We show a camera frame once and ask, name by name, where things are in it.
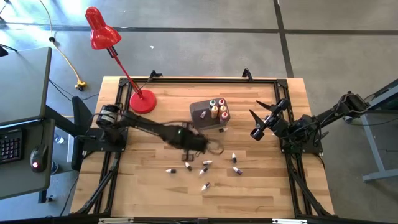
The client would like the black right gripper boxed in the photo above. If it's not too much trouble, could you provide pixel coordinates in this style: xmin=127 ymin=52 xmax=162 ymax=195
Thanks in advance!
xmin=249 ymin=98 xmax=290 ymax=141

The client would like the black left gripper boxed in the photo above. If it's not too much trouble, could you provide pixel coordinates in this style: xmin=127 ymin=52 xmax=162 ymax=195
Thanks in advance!
xmin=174 ymin=127 xmax=208 ymax=162

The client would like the red desk lamp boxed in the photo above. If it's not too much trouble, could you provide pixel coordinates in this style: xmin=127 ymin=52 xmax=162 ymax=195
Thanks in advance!
xmin=84 ymin=6 xmax=158 ymax=114

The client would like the black computer mouse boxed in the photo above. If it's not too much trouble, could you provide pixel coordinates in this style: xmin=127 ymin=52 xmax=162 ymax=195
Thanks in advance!
xmin=30 ymin=144 xmax=49 ymax=174

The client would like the grey computer desk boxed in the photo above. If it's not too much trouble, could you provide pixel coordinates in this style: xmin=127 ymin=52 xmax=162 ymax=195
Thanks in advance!
xmin=0 ymin=119 xmax=56 ymax=200

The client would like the black backlit keyboard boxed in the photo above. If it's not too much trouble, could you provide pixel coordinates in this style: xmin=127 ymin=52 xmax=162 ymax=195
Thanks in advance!
xmin=0 ymin=129 xmax=24 ymax=165

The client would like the computer monitor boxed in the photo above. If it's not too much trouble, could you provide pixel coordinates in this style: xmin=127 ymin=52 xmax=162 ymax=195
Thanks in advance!
xmin=0 ymin=46 xmax=53 ymax=126

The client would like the black aluminium table frame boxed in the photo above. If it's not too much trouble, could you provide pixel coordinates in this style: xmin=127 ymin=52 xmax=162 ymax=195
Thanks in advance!
xmin=70 ymin=68 xmax=336 ymax=218

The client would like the silver metal bracket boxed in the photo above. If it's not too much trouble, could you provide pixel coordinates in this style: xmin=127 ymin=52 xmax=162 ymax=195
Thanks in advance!
xmin=272 ymin=218 xmax=308 ymax=224
xmin=98 ymin=217 xmax=135 ymax=224

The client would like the grey metal table frame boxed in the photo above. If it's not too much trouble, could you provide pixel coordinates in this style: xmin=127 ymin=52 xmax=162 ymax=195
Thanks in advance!
xmin=345 ymin=79 xmax=398 ymax=183

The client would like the black cable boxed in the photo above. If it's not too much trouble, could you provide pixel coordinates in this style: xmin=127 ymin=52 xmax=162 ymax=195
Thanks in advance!
xmin=58 ymin=175 xmax=80 ymax=217
xmin=48 ymin=78 xmax=75 ymax=103

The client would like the yellow extension cable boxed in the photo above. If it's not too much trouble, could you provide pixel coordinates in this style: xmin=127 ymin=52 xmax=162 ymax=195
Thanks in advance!
xmin=39 ymin=0 xmax=87 ymax=91

